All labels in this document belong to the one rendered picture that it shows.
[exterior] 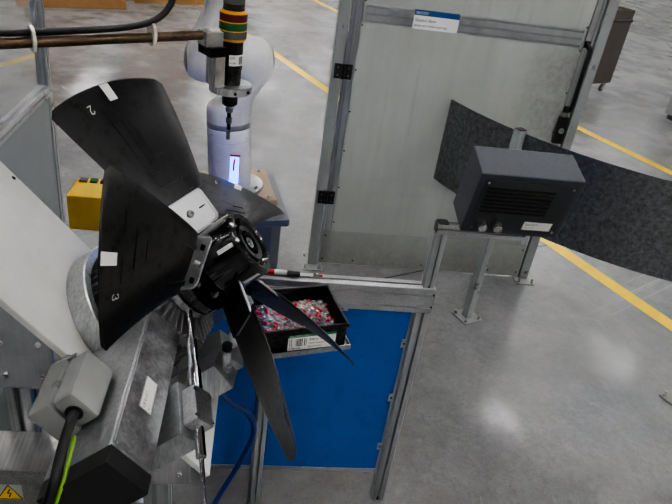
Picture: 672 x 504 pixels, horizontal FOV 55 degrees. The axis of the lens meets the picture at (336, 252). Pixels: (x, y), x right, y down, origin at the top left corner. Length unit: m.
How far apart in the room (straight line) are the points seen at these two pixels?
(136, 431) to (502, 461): 1.84
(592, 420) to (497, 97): 1.48
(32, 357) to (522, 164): 1.13
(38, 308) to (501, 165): 1.05
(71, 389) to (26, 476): 0.39
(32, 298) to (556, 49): 2.57
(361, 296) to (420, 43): 1.54
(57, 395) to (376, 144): 2.37
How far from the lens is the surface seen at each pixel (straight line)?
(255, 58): 1.73
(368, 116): 3.03
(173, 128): 1.17
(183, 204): 1.12
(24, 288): 1.08
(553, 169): 1.64
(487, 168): 1.56
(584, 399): 2.99
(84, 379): 0.94
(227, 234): 1.06
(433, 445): 2.52
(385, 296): 1.72
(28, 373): 1.23
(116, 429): 0.89
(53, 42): 0.96
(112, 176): 0.85
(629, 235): 2.80
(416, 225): 3.32
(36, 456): 1.29
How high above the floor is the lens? 1.78
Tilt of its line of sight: 31 degrees down
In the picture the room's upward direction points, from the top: 9 degrees clockwise
